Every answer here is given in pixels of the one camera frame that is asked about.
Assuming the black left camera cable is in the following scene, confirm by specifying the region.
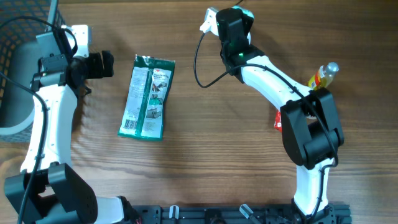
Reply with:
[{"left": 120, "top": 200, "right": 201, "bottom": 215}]
[{"left": 0, "top": 14, "right": 78, "bottom": 224}]

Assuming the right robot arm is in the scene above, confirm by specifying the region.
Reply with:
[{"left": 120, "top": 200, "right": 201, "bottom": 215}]
[{"left": 215, "top": 6, "right": 344, "bottom": 223}]

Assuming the white barcode scanner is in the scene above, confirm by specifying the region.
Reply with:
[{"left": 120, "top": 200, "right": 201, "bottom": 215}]
[{"left": 241, "top": 7, "right": 254, "bottom": 43}]

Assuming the yellow liquid bottle silver cap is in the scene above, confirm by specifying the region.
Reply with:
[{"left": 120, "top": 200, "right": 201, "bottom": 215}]
[{"left": 308, "top": 62, "right": 340, "bottom": 90}]

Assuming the black right camera cable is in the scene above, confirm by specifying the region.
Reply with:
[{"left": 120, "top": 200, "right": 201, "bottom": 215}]
[{"left": 193, "top": 30, "right": 340, "bottom": 224}]

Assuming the red sachet stick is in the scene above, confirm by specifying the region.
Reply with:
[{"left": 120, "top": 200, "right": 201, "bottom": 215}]
[{"left": 274, "top": 111, "right": 282, "bottom": 133}]

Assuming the grey plastic mesh basket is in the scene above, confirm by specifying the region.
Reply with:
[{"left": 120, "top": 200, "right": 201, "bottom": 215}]
[{"left": 1, "top": 0, "right": 65, "bottom": 142}]

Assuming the green white gloves packet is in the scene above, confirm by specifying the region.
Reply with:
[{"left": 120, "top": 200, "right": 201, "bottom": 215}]
[{"left": 118, "top": 55, "right": 175, "bottom": 141}]

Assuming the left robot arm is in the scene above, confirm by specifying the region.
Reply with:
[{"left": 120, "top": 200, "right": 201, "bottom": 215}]
[{"left": 4, "top": 50, "right": 142, "bottom": 223}]

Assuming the black camera cable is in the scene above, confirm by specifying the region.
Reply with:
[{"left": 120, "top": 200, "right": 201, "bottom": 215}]
[
  {"left": 0, "top": 14, "right": 78, "bottom": 224},
  {"left": 193, "top": 30, "right": 340, "bottom": 224}
]

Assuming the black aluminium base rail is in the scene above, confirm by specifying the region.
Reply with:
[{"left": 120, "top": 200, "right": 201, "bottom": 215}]
[{"left": 134, "top": 203, "right": 353, "bottom": 224}]

